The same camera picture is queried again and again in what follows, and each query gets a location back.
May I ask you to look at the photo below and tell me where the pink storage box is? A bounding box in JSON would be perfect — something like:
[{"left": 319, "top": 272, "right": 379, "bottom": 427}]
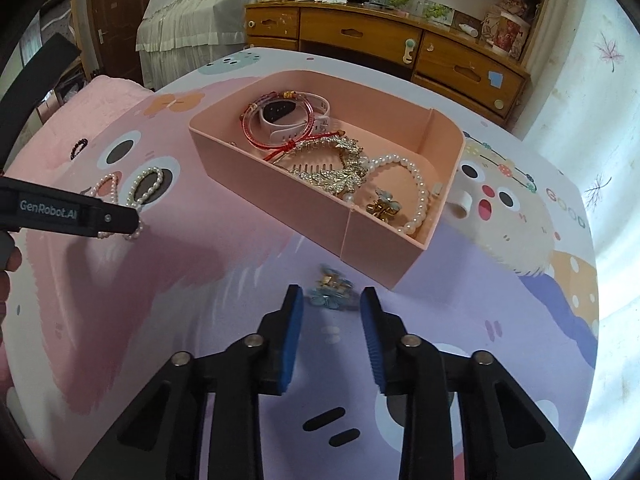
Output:
[{"left": 189, "top": 70, "right": 467, "bottom": 292}]

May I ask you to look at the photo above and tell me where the red string beaded bracelet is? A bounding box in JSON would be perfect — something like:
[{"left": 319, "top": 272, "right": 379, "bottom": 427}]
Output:
[{"left": 262, "top": 89, "right": 346, "bottom": 162}]

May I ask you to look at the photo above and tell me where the gold leaf hair comb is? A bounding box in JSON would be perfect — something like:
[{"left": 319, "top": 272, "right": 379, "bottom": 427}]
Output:
[{"left": 280, "top": 135, "right": 371, "bottom": 201}]

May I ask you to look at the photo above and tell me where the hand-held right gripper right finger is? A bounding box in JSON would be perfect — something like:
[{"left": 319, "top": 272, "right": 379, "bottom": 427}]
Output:
[{"left": 360, "top": 286, "right": 593, "bottom": 480}]

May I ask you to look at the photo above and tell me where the white leaf print curtain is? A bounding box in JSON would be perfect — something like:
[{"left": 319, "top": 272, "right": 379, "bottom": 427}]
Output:
[{"left": 517, "top": 0, "right": 640, "bottom": 461}]

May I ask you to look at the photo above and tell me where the wooden desk with drawers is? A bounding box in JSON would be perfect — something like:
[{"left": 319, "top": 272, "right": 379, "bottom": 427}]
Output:
[{"left": 244, "top": 0, "right": 531, "bottom": 128}]

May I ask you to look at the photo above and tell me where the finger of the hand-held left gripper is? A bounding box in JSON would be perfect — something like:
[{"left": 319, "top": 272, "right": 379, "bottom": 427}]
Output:
[{"left": 80, "top": 194, "right": 141, "bottom": 240}]

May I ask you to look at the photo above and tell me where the pearl bracelet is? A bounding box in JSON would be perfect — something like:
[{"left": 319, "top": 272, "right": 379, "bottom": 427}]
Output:
[{"left": 362, "top": 154, "right": 431, "bottom": 236}]

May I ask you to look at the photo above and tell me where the brown wooden door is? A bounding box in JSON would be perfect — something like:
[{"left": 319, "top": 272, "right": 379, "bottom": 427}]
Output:
[{"left": 85, "top": 0, "right": 153, "bottom": 83}]

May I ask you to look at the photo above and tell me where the clear red bangle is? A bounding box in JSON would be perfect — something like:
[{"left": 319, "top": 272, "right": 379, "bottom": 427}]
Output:
[{"left": 241, "top": 92, "right": 321, "bottom": 152}]

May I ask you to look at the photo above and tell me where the black curved band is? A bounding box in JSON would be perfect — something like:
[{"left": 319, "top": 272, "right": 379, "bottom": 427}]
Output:
[{"left": 0, "top": 34, "right": 82, "bottom": 171}]

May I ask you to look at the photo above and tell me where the long pearl necklace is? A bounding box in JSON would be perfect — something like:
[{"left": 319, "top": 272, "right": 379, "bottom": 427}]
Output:
[{"left": 82, "top": 166, "right": 166, "bottom": 241}]

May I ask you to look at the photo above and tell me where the bed with white cover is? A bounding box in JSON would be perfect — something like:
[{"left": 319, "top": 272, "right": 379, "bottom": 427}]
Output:
[{"left": 136, "top": 0, "right": 251, "bottom": 92}]

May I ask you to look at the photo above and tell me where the person's left hand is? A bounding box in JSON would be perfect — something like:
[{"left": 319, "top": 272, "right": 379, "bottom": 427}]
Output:
[{"left": 0, "top": 247, "right": 23, "bottom": 331}]

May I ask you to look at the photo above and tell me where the small gold earring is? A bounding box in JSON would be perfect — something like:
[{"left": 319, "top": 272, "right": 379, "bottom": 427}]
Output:
[{"left": 307, "top": 265, "right": 353, "bottom": 309}]

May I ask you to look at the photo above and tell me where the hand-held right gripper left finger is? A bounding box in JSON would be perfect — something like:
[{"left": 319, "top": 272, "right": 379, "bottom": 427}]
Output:
[{"left": 72, "top": 284, "right": 306, "bottom": 480}]

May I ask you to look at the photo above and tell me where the red patterned cup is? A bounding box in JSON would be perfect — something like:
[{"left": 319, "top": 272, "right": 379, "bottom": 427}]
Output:
[{"left": 492, "top": 10, "right": 532, "bottom": 56}]

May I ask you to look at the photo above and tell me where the pink fluffy blanket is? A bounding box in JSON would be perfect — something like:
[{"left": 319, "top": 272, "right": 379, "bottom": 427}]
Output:
[{"left": 5, "top": 75, "right": 153, "bottom": 176}]

